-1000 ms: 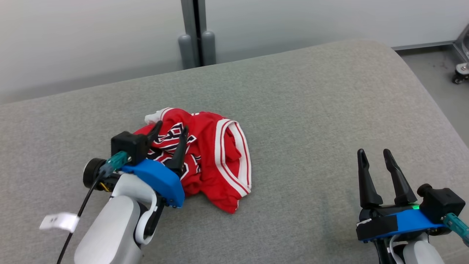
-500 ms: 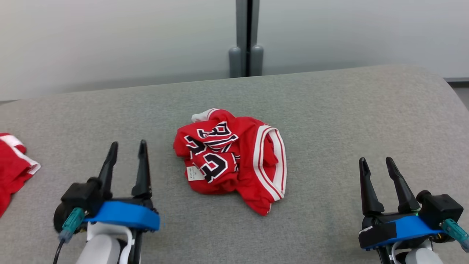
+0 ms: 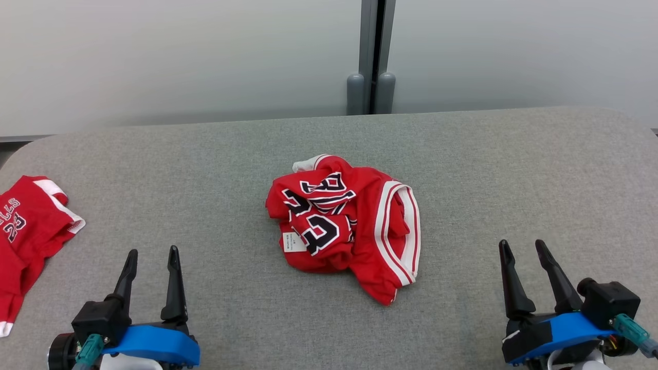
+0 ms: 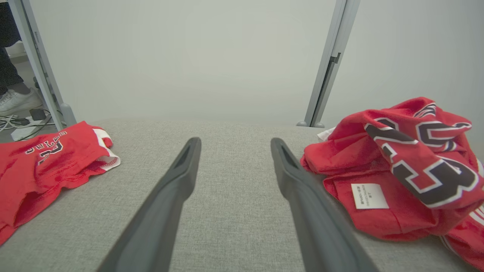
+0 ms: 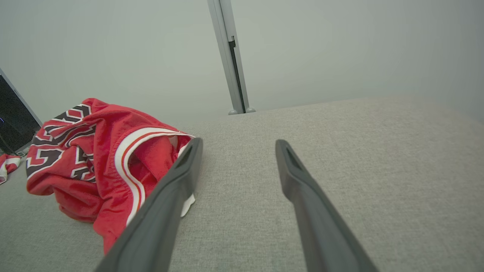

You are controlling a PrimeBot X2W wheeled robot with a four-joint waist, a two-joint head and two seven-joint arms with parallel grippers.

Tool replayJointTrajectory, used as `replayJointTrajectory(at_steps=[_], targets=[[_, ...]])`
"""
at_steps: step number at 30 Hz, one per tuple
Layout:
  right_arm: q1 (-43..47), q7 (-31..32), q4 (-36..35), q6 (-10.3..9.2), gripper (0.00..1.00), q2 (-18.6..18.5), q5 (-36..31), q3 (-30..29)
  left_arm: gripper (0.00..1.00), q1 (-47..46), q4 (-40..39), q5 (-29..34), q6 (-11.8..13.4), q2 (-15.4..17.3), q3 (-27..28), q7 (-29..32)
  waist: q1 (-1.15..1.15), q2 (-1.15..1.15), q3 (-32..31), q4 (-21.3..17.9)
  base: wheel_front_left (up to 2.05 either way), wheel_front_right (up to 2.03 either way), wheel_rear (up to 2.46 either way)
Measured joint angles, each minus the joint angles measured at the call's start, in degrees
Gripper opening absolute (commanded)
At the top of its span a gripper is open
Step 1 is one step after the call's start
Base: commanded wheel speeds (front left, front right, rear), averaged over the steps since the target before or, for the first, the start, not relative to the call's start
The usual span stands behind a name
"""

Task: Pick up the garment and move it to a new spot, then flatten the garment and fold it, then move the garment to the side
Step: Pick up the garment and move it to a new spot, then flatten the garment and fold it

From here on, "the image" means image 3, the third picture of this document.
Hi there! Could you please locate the grey partition frame post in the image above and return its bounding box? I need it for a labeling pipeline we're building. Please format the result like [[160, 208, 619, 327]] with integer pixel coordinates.
[[358, 0, 397, 115]]

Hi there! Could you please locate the red jersey with white hem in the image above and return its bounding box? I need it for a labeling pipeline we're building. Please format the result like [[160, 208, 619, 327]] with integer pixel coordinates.
[[0, 175, 86, 338]]

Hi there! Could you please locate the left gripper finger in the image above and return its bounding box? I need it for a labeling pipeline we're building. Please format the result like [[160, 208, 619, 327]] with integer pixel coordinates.
[[105, 249, 138, 311], [160, 246, 189, 323]]

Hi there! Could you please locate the left gripper blue body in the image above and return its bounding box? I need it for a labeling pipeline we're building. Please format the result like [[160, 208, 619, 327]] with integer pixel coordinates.
[[100, 321, 201, 370]]

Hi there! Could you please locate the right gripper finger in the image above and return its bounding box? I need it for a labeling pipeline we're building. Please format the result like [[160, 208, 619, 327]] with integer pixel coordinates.
[[536, 239, 584, 314], [499, 239, 536, 320]]

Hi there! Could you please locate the grey fabric sofa surface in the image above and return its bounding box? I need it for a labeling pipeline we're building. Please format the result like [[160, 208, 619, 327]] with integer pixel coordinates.
[[0, 106, 658, 370]]

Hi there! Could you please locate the right gripper blue body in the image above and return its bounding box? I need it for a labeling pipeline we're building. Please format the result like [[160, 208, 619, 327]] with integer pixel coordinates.
[[502, 311, 616, 366]]

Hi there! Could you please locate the grey cylindrical post bumper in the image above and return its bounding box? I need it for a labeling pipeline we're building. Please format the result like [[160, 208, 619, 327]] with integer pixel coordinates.
[[347, 73, 365, 116], [375, 72, 396, 115]]

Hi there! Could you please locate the red jersey with striped trim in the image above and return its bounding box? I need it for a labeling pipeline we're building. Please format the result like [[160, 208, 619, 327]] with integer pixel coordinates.
[[265, 154, 422, 306]]

